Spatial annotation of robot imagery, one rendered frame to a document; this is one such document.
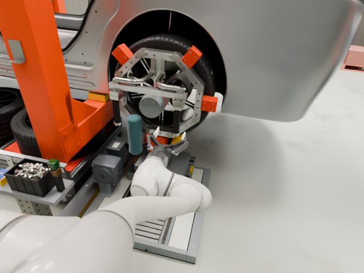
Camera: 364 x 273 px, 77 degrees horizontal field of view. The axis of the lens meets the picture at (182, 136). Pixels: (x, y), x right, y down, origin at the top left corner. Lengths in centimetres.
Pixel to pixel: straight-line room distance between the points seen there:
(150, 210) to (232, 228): 130
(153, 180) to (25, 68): 81
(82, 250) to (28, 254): 5
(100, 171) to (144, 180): 87
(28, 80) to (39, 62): 13
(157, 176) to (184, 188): 10
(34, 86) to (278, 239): 175
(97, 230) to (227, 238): 147
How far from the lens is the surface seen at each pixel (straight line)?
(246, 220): 189
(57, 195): 142
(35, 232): 33
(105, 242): 33
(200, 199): 82
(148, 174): 81
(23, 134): 192
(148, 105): 129
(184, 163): 188
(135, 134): 145
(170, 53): 132
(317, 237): 203
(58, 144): 144
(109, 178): 165
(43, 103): 133
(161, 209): 60
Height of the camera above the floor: 143
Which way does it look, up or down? 33 degrees down
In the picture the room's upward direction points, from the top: 5 degrees clockwise
